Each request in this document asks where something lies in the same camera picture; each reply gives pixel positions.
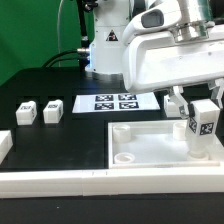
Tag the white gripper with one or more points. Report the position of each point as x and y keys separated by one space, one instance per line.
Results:
x=154 y=61

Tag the white square tabletop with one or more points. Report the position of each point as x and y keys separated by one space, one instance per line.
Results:
x=150 y=144

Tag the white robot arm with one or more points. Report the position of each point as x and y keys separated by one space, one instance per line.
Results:
x=111 y=17

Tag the white marker sheet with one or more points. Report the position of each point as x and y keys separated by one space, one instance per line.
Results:
x=115 y=102

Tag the white front fence bar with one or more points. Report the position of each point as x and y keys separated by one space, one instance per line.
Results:
x=111 y=182

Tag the white fence bar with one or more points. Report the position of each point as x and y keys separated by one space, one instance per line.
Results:
x=5 y=143
x=111 y=182

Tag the white left fence bar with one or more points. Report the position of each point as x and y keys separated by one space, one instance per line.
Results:
x=5 y=143

